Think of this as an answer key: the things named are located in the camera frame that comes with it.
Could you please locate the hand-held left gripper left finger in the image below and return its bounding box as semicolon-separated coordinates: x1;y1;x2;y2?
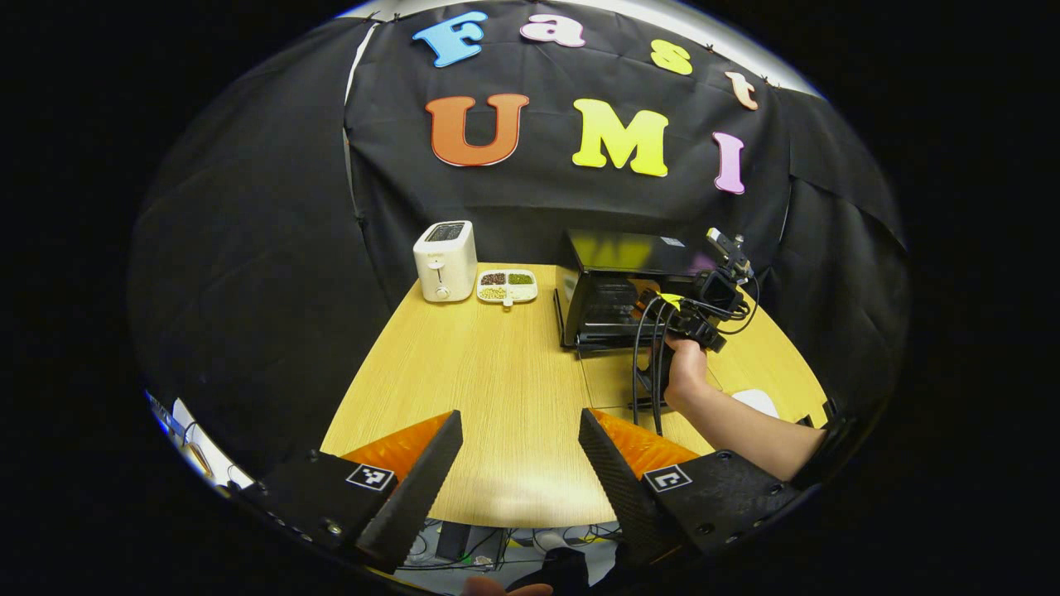
236;410;465;574

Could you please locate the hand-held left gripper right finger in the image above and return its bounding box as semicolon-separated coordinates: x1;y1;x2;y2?
578;408;802;572

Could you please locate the black electric oven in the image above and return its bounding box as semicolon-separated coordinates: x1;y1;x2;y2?
553;229;723;412

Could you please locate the white divided plate with beans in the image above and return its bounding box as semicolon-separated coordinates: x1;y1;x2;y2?
476;269;539;308

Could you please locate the white toaster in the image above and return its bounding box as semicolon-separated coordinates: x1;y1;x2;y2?
413;220;479;304

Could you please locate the black backdrop cloth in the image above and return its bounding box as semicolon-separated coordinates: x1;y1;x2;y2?
128;0;912;481

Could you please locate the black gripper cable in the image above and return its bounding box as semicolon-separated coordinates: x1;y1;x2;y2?
632;296;663;408
651;302;673;436

